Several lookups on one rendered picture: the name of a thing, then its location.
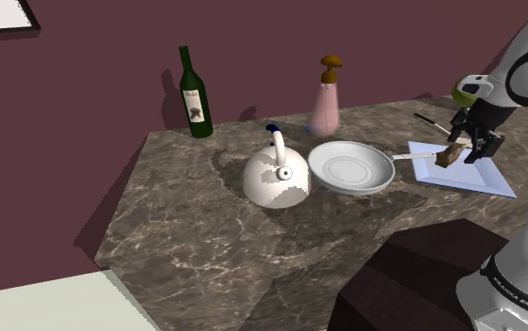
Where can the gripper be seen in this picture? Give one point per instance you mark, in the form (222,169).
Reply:
(490,114)

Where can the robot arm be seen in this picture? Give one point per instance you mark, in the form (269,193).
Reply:
(527,270)

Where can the brown bread piece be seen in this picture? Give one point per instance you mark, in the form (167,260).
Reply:
(448,156)

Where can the pale blue square plate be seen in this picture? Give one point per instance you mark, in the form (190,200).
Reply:
(467,176)

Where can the white frying pan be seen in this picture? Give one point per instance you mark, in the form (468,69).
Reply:
(350,168)

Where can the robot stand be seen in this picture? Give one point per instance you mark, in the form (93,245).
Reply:
(428,270)

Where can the pink soap dispenser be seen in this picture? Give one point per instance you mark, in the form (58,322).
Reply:
(325,110)

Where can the white kettle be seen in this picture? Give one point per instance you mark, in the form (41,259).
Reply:
(268,181)

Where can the green wine bottle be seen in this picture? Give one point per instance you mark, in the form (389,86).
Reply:
(195,103)

